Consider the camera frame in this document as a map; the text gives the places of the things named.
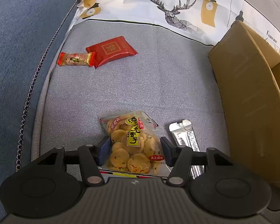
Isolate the clear silver stick packet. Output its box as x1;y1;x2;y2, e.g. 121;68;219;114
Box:
169;119;204;179

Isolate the brown cardboard box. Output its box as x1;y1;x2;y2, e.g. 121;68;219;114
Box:
208;21;280;189

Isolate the red snack packet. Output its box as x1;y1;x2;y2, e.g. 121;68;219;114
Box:
86;36;137;68

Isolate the grey deer print sofa cover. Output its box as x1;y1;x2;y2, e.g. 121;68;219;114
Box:
31;0;280;159

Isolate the round cookie bag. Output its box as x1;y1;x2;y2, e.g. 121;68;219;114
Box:
99;111;170;178

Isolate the small red gold candy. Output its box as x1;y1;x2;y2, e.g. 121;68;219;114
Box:
57;52;96;67

